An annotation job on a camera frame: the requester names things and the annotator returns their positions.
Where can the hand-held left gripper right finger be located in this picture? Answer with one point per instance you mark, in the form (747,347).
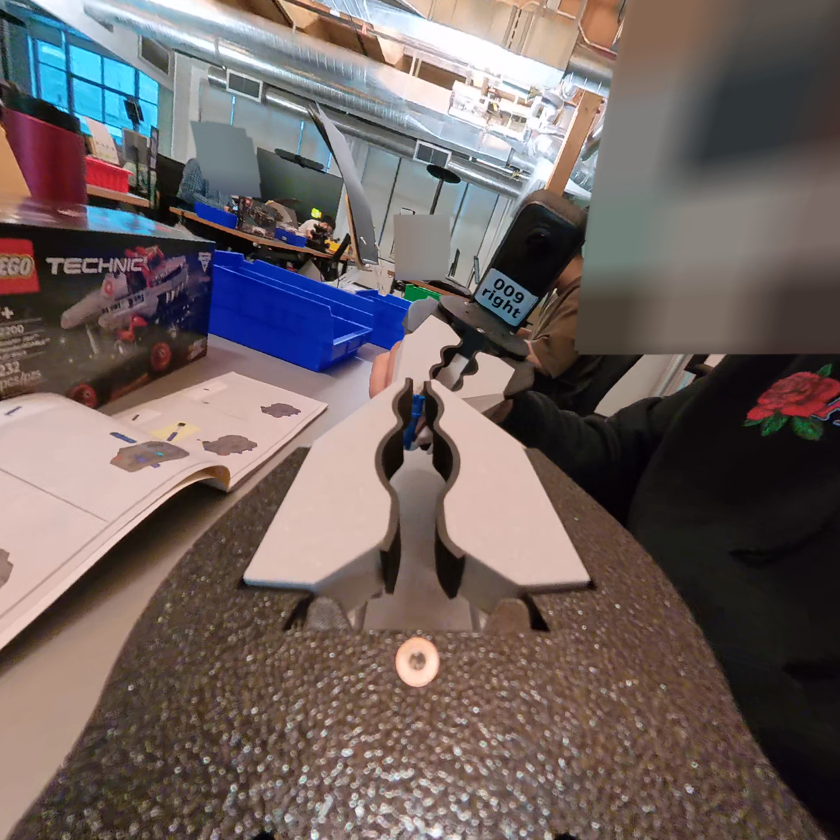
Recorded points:
(518,518)

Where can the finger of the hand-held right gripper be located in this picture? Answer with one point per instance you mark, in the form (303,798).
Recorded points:
(492,384)
(423,351)

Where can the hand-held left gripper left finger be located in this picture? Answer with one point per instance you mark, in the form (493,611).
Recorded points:
(315,518)

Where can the blue toy connector pin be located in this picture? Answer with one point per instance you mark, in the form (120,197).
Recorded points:
(413,423)

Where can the grey desk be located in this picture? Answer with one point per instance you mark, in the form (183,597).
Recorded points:
(65,709)

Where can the person's right hand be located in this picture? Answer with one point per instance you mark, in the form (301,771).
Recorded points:
(382,374)

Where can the small blue plastic bin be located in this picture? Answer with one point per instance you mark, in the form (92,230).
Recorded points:
(387,318)

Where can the green bin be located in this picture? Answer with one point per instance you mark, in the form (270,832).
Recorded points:
(426,290)

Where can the black floor lamp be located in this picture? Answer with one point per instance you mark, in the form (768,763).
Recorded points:
(443,174)

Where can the large blue plastic bin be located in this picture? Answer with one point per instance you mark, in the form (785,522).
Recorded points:
(282,315)

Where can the grey tilted panel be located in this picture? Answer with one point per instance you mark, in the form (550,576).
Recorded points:
(348,177)

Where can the wooden background table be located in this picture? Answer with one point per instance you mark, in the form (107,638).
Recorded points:
(262,237)

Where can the black computer monitor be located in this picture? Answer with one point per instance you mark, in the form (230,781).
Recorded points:
(298,187)

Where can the open instruction booklet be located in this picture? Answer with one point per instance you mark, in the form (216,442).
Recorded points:
(79,472)

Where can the black toy building set box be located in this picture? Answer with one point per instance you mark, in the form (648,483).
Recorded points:
(105,302)

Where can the red plastic basket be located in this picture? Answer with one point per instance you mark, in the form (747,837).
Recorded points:
(108,174)

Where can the gridded window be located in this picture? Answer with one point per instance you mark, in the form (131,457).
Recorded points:
(98,85)

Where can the maroon plant pot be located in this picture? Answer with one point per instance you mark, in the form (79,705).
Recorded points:
(46,157)

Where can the wooden support post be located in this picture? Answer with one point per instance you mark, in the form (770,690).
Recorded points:
(577,138)

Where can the thin silver ventilation duct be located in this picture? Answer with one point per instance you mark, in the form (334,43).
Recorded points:
(367,115)

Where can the large silver ventilation duct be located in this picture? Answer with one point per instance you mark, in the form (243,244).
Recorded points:
(328,39)

